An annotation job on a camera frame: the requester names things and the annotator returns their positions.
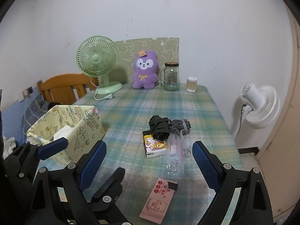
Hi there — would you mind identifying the green desk fan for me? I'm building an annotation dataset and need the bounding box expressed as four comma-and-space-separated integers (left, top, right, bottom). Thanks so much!
75, 36, 123, 100

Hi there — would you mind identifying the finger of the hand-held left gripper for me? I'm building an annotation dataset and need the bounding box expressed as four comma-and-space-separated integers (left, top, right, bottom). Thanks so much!
5, 138, 68, 181
89, 167, 126, 214

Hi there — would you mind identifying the cartoon-print tissue packet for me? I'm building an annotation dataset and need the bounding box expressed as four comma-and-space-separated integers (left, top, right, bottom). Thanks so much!
142, 130, 167, 158

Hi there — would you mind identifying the green cartoon-print board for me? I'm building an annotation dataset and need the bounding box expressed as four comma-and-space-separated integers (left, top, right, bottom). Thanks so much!
114, 37, 180, 85

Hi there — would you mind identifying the glass jar with handle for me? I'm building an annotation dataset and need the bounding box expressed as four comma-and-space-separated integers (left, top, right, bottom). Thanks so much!
160, 62, 180, 91

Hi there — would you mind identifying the yellow cartoon-print storage box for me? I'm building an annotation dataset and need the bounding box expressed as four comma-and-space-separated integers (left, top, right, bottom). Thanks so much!
26, 105, 105, 163

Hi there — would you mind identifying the white fan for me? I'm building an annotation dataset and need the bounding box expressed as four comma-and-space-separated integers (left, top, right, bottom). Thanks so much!
231, 82, 280, 136

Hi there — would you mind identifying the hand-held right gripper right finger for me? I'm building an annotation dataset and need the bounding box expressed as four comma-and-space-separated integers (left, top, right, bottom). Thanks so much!
192, 141, 275, 225

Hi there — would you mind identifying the blue plaid bedding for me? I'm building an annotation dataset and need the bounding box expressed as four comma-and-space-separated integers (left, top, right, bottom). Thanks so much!
0, 87, 51, 146

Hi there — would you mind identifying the white cloth in box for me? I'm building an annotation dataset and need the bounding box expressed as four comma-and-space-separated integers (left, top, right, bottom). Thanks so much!
53, 125, 73, 141

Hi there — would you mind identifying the beige door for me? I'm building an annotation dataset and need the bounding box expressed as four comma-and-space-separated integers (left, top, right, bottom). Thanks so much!
258, 12, 300, 216

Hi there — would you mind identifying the purple plush toy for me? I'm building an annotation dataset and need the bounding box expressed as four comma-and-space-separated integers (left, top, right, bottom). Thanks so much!
132, 50, 161, 90

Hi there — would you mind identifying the cotton swab container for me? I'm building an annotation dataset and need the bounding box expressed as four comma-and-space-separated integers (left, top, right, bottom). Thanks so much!
187, 76, 198, 93

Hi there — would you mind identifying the pink baby-print packet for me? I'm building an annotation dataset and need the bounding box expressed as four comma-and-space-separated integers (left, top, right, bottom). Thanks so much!
139, 178, 179, 225

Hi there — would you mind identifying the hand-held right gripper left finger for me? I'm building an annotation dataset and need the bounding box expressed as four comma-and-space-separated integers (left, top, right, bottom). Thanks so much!
26, 140, 107, 225

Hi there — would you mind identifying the clear plastic packet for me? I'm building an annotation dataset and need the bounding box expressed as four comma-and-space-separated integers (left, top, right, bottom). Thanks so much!
165, 133, 185, 175

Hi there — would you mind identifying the black plastic bag bundle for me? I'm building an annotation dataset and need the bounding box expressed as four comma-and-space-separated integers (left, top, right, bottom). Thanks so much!
149, 115, 171, 140

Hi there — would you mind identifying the grey drawstring pouch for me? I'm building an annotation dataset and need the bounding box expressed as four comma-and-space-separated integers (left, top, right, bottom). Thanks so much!
169, 119, 191, 157

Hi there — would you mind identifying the white crumpled cloth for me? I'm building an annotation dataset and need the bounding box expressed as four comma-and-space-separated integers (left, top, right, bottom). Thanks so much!
2, 136, 17, 160

